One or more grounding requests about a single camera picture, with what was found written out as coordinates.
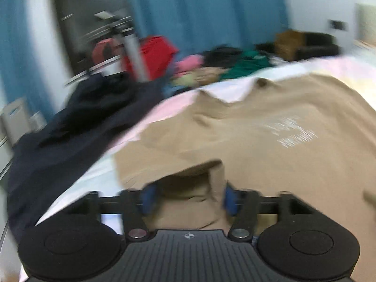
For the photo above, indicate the black armchair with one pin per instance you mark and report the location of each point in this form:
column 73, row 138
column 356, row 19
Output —
column 318, row 45

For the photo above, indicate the pastel bedsheet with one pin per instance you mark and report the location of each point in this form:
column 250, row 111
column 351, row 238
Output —
column 176, row 105

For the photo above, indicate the beige headboard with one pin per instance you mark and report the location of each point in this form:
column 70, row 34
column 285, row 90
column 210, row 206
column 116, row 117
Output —
column 367, row 23

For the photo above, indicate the white chair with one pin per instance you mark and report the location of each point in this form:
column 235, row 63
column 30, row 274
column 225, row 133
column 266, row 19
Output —
column 16, row 120

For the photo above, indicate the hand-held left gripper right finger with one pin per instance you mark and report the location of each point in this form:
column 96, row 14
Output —
column 230, row 201

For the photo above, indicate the pink garment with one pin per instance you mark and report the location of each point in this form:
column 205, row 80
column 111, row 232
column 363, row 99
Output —
column 189, row 63

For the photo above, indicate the black wall socket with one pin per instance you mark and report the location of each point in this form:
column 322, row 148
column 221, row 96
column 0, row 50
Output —
column 337, row 25

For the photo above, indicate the black clothes pile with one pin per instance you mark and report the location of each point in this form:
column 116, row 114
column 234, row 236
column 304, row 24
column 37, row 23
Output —
column 223, row 54

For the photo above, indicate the narrow blue curtain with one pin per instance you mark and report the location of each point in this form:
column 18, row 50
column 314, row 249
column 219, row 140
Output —
column 23, row 50

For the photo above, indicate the garment steamer stand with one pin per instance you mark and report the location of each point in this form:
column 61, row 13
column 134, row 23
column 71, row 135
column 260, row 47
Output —
column 135, row 55

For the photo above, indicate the green garment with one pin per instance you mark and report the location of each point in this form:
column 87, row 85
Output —
column 246, row 63

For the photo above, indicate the red garment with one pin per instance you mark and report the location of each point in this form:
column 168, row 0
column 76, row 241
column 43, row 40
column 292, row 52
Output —
column 157, row 55

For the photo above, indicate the brown paper bag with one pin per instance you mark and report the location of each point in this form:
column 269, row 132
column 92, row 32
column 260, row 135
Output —
column 289, row 44

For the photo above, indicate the dark navy cloth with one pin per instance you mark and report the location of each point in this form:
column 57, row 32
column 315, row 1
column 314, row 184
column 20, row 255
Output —
column 73, row 129

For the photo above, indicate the dark window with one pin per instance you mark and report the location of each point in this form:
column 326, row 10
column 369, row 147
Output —
column 79, row 20

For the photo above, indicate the wide blue curtain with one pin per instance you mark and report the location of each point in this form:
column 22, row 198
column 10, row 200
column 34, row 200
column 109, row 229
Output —
column 205, row 11

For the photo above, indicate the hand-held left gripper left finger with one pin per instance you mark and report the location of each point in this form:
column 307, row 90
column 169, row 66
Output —
column 148, row 198

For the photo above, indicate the tan printed shirt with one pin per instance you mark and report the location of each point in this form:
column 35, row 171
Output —
column 264, row 108

